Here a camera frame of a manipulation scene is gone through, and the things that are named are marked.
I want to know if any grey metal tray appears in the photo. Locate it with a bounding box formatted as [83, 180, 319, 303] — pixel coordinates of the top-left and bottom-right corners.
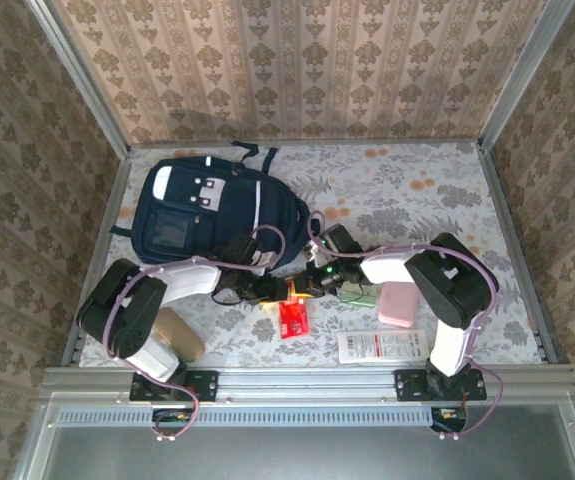
[14, 392, 575, 480]

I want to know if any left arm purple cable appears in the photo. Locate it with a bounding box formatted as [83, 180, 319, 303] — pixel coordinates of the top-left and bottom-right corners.
[100, 224, 287, 441]

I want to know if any pink pencil case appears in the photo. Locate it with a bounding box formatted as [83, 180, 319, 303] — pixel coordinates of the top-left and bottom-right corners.
[377, 281, 421, 329]

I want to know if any aluminium frame post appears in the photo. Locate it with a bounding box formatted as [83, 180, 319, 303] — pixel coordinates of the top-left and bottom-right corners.
[24, 0, 132, 159]
[477, 0, 575, 151]

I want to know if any grey slotted cable duct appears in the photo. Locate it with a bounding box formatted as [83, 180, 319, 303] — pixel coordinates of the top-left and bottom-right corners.
[49, 403, 575, 427]

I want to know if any green card box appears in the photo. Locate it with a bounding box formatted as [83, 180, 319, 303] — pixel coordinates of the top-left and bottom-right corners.
[339, 280, 378, 307]

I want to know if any white plastic supply package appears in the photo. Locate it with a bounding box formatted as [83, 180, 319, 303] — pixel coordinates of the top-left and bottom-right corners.
[336, 329, 431, 365]

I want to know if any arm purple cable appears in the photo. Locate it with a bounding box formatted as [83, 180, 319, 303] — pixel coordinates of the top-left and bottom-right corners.
[100, 224, 287, 441]
[306, 210, 506, 441]

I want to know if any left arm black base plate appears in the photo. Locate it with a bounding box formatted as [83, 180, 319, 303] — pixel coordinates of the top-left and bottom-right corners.
[129, 369, 219, 404]

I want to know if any red tissue pack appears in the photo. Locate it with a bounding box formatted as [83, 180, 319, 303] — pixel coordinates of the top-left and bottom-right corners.
[279, 298, 311, 341]

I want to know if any navy blue backpack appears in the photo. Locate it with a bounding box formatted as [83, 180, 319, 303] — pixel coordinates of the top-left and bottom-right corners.
[110, 141, 313, 274]

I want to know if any tan glasses case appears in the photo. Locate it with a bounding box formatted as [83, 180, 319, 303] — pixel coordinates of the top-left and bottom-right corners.
[152, 307, 207, 362]

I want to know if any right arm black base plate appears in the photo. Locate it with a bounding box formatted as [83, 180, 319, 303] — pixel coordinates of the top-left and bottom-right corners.
[394, 368, 488, 403]

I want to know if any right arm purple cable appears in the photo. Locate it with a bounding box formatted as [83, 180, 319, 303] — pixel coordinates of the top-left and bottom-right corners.
[306, 210, 506, 441]

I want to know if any aluminium table edge rail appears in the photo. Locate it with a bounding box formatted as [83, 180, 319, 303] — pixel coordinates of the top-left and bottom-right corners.
[477, 149, 563, 365]
[61, 154, 133, 366]

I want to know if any wide aluminium base rail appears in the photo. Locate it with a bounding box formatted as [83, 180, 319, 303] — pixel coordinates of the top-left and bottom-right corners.
[41, 366, 575, 404]

